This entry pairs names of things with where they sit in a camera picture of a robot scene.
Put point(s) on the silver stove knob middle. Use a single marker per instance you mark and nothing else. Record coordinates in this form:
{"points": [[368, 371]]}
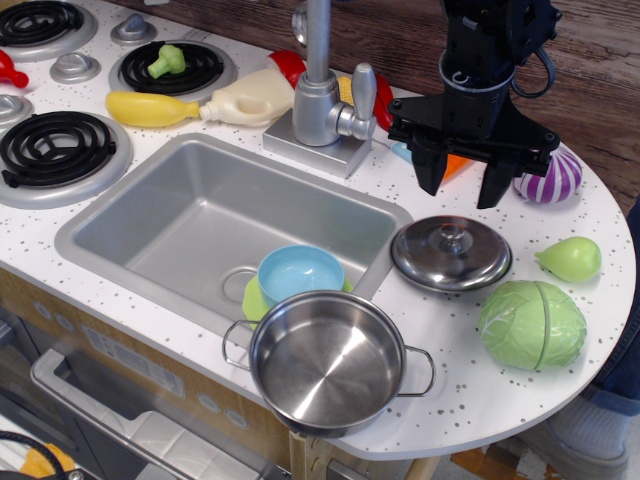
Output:
{"points": [[73, 68]]}

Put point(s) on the silver toy faucet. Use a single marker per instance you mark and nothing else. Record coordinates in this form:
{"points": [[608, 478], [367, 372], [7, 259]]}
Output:
{"points": [[321, 130]]}

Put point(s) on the steel pot lid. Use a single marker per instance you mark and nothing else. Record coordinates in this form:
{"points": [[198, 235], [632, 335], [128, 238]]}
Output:
{"points": [[450, 253]]}

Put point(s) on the light blue plastic bowl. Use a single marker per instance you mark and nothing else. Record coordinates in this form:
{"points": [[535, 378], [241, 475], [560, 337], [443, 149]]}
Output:
{"points": [[296, 269]]}

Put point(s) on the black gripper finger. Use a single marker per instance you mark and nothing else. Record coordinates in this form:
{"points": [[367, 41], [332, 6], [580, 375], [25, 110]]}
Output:
{"points": [[429, 162], [496, 180]]}

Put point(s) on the yellow toy in oven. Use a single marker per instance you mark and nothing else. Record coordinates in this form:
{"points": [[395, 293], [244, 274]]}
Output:
{"points": [[36, 465]]}

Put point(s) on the black burner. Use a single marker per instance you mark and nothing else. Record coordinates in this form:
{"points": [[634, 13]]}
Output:
{"points": [[34, 31], [59, 158], [186, 70]]}

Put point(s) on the silver toy sink basin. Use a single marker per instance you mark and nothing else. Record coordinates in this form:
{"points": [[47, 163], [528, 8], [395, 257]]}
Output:
{"points": [[188, 227]]}

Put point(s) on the yellow toy squash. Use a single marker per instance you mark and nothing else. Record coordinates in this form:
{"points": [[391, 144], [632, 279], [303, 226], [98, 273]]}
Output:
{"points": [[149, 110]]}

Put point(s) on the person's white sneaker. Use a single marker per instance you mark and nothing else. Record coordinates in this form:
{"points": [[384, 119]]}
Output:
{"points": [[581, 441]]}

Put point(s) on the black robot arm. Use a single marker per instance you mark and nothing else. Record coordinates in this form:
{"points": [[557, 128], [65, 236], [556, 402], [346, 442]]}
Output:
{"points": [[488, 35]]}

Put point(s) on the silver stove knob left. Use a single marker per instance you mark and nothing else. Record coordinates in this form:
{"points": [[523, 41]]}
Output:
{"points": [[13, 110]]}

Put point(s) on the toy oven door handle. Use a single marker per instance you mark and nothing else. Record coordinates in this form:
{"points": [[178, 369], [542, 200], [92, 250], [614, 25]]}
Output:
{"points": [[129, 438]]}

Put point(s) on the steel pot with handles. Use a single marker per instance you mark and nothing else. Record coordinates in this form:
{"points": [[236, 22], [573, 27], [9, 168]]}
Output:
{"points": [[327, 363]]}

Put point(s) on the orange toy carrot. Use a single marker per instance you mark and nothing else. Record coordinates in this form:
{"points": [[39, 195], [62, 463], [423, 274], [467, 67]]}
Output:
{"points": [[455, 164]]}

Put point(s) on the back right black burner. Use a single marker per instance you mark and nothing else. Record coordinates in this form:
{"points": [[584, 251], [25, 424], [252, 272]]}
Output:
{"points": [[186, 70]]}

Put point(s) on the green toy broccoli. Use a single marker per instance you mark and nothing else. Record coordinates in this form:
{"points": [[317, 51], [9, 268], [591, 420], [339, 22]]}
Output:
{"points": [[170, 60]]}

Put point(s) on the green toy cabbage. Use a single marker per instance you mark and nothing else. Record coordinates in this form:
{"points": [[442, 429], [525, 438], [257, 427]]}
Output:
{"points": [[532, 325]]}

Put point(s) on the green plastic plate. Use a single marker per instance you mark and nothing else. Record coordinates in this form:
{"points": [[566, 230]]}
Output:
{"points": [[253, 305]]}

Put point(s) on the silver stove knob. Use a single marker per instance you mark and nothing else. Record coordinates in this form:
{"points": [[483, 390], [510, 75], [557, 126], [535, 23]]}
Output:
{"points": [[133, 31], [73, 68], [13, 110]]}

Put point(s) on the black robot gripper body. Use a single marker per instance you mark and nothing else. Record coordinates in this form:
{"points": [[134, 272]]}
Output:
{"points": [[474, 117]]}

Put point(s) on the front left black burner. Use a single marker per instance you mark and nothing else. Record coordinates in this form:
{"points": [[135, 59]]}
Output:
{"points": [[59, 158]]}

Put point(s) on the cream toy milk jug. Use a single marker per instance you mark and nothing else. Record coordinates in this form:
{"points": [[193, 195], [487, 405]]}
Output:
{"points": [[256, 98]]}

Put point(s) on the yellow toy corn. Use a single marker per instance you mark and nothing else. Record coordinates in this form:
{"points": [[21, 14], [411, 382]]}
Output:
{"points": [[345, 90]]}

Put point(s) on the light blue toy knife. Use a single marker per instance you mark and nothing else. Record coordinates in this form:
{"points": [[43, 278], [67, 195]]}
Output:
{"points": [[401, 150]]}

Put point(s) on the purple toy onion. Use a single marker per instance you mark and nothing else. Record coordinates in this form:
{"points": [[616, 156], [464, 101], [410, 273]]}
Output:
{"points": [[562, 180]]}

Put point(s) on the silver stove knob back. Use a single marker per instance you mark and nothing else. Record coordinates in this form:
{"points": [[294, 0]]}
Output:
{"points": [[133, 31]]}

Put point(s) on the green toy pear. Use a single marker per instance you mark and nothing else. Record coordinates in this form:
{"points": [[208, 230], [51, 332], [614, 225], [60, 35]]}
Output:
{"points": [[576, 259]]}

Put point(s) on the blue jeans leg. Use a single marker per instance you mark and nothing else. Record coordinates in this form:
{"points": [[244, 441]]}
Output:
{"points": [[616, 386]]}

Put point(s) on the red toy ketchup bottle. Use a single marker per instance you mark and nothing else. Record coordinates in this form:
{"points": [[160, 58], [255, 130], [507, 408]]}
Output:
{"points": [[9, 73]]}

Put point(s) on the back left black burner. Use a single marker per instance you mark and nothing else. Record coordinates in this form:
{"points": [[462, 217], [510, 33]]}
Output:
{"points": [[34, 31]]}

